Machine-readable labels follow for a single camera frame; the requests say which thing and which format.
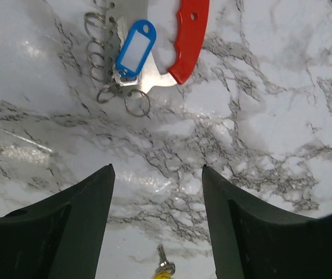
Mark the key with yellow tag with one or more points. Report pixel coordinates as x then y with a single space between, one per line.
166 269

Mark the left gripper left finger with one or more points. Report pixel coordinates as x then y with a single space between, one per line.
60 236

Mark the red handled metal key holder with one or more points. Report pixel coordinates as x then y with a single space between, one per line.
104 46

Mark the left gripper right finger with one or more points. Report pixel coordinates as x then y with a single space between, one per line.
251 238

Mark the key with blue label tag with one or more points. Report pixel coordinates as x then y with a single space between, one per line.
136 43

